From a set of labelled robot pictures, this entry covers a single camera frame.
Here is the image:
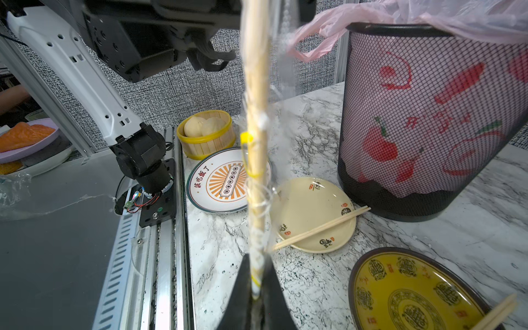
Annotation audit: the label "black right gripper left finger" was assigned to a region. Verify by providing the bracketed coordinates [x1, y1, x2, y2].
[217, 254, 252, 330]

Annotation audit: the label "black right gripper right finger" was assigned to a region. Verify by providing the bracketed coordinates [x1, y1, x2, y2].
[261, 257, 298, 330]

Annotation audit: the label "pair wooden chopsticks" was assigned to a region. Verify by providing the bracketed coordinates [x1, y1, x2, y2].
[472, 294, 518, 330]
[272, 206, 371, 251]
[241, 1, 272, 300]

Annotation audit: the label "clear plastic chopstick wrapper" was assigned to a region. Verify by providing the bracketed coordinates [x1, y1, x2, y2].
[238, 0, 306, 290]

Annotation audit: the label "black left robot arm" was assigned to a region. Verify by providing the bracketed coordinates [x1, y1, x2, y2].
[1, 1, 246, 194]

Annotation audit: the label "cream small plate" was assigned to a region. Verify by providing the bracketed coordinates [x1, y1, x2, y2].
[269, 177, 356, 254]

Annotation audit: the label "yellow patterned black plate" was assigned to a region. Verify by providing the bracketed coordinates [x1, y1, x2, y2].
[349, 247, 491, 329]

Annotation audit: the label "yellow steamer basket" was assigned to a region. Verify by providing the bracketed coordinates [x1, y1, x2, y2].
[176, 110, 236, 160]

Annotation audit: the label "steamed bun upper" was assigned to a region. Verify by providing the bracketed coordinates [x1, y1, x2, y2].
[201, 117, 226, 136]

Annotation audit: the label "steamed bun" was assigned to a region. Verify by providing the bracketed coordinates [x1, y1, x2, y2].
[184, 116, 206, 138]
[201, 117, 226, 136]

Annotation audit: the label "steamed bun lower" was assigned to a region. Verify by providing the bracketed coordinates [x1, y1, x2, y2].
[184, 116, 206, 138]

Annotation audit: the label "black mesh trash bin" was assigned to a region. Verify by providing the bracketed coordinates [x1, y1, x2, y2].
[338, 23, 527, 222]

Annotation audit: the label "purple plate with orange food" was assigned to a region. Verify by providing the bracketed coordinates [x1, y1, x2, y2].
[1, 118, 59, 164]

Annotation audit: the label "pink plastic trash bag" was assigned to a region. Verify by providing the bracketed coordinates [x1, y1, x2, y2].
[287, 0, 527, 63]

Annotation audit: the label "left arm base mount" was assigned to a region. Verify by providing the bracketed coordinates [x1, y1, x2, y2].
[114, 158, 176, 228]

